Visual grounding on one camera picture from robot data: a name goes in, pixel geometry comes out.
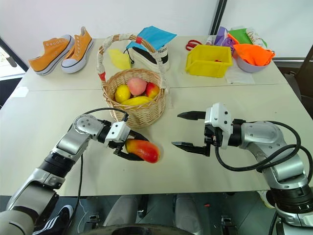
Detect orange cloth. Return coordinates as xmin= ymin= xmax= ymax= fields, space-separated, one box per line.
xmin=232 ymin=43 xmax=276 ymax=67

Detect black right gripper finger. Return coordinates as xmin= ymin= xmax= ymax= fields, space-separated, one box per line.
xmin=177 ymin=110 xmax=207 ymax=121
xmin=171 ymin=141 xmax=211 ymax=158

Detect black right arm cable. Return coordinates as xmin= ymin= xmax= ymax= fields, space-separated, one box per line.
xmin=215 ymin=121 xmax=308 ymax=172

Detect pink peach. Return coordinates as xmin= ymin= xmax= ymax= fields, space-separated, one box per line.
xmin=127 ymin=77 xmax=148 ymax=96

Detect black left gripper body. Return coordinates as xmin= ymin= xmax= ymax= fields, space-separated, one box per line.
xmin=107 ymin=129 xmax=135 ymax=155

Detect white paper sheet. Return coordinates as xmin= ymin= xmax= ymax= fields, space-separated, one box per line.
xmin=225 ymin=65 xmax=255 ymax=85

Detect black white shoe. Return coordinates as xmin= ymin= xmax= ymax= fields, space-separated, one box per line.
xmin=124 ymin=44 xmax=170 ymax=72

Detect black sneaker with white stripes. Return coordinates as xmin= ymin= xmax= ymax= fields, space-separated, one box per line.
xmin=32 ymin=205 xmax=74 ymax=235

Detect small red yellow fruit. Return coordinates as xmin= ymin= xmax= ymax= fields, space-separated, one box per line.
xmin=145 ymin=82 xmax=160 ymax=99

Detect white patterned bag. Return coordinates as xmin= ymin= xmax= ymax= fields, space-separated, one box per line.
xmin=245 ymin=27 xmax=268 ymax=48

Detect blue folded cloth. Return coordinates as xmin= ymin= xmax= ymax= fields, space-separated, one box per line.
xmin=127 ymin=26 xmax=178 ymax=52

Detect black upright pole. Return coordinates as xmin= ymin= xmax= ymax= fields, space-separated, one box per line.
xmin=208 ymin=0 xmax=228 ymax=37

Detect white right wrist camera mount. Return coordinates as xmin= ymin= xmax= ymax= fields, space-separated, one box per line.
xmin=204 ymin=102 xmax=233 ymax=150

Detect purple bag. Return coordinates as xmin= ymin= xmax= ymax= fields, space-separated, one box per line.
xmin=214 ymin=26 xmax=236 ymax=53

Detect wicker basket with taped handle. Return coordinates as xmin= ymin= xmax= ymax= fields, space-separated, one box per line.
xmin=96 ymin=33 xmax=171 ymax=129

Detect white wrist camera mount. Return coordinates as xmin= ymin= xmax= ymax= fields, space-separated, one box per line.
xmin=105 ymin=121 xmax=131 ymax=148
xmin=204 ymin=102 xmax=233 ymax=150

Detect long yellow fruit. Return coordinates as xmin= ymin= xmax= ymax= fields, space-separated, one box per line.
xmin=121 ymin=95 xmax=153 ymax=107

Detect red scissors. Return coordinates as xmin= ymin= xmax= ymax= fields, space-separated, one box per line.
xmin=185 ymin=39 xmax=202 ymax=52

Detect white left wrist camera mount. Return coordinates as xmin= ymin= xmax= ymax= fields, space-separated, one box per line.
xmin=105 ymin=121 xmax=131 ymax=148

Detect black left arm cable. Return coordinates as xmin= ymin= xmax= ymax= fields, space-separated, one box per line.
xmin=83 ymin=107 xmax=130 ymax=122

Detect yellow plastic bin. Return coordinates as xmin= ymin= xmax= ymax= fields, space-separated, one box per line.
xmin=185 ymin=44 xmax=233 ymax=79

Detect orange canvas sneaker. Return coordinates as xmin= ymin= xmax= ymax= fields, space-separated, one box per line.
xmin=28 ymin=34 xmax=75 ymax=75
xmin=61 ymin=26 xmax=94 ymax=74

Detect yellow lemon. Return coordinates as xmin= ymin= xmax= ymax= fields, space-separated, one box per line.
xmin=114 ymin=84 xmax=132 ymax=104

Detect red and yellow mango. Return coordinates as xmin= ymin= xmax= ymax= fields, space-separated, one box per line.
xmin=124 ymin=139 xmax=161 ymax=164

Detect lilac bowl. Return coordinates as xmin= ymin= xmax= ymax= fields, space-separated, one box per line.
xmin=233 ymin=50 xmax=272 ymax=74

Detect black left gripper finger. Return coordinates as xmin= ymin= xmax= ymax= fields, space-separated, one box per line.
xmin=116 ymin=149 xmax=145 ymax=162
xmin=129 ymin=130 xmax=151 ymax=142

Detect dark chair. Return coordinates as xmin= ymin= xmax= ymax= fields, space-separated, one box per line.
xmin=283 ymin=43 xmax=313 ymax=118

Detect thin black hanging cable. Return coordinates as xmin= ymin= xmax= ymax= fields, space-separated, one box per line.
xmin=70 ymin=153 xmax=84 ymax=227

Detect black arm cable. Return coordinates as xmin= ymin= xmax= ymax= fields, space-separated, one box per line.
xmin=215 ymin=121 xmax=308 ymax=172
xmin=83 ymin=107 xmax=130 ymax=122

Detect green bag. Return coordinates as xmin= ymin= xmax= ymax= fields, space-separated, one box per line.
xmin=228 ymin=28 xmax=255 ymax=46

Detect grey rounded leg shape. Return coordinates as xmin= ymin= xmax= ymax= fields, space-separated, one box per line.
xmin=174 ymin=193 xmax=204 ymax=227
xmin=102 ymin=194 xmax=148 ymax=227

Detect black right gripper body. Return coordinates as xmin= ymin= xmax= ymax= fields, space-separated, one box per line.
xmin=203 ymin=123 xmax=224 ymax=147

